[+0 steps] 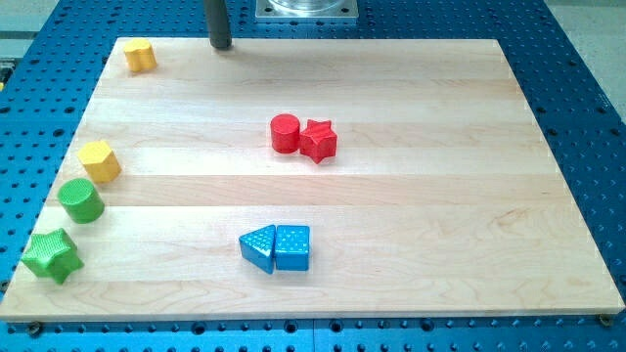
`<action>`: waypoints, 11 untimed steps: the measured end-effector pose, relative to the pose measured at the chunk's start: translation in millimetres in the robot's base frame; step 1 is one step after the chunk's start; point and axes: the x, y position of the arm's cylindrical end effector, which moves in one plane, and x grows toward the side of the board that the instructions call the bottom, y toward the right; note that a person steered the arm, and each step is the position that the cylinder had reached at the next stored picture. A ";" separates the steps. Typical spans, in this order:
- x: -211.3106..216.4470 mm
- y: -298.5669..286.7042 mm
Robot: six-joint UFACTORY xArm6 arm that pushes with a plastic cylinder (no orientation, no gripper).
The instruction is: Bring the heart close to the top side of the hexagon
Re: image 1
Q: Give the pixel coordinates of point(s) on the blue triangle block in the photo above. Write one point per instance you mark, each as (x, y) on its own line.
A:
(257, 247)

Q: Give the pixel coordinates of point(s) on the yellow hexagon block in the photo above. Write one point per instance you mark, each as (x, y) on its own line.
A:
(99, 161)

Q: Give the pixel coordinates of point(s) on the red cylinder block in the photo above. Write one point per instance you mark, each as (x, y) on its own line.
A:
(285, 129)

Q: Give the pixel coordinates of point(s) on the yellow heart block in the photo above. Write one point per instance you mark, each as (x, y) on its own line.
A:
(139, 54)

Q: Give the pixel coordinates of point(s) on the green cylinder block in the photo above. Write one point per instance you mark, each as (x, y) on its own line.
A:
(81, 200)

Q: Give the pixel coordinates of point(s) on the red star block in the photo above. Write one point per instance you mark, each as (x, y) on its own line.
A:
(318, 140)

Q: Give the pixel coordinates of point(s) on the blue cube block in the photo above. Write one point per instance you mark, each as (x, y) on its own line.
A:
(292, 248)

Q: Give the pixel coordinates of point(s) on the wooden board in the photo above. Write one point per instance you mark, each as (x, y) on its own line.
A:
(443, 197)

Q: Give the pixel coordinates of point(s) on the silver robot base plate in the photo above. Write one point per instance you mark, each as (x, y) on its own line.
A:
(306, 9)

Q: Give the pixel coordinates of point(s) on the green star block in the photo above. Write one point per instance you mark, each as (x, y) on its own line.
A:
(52, 255)

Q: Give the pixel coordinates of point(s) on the blue perforated table plate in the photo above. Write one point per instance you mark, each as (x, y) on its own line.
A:
(50, 88)

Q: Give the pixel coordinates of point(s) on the dark cylindrical pusher stick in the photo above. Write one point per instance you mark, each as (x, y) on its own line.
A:
(218, 24)

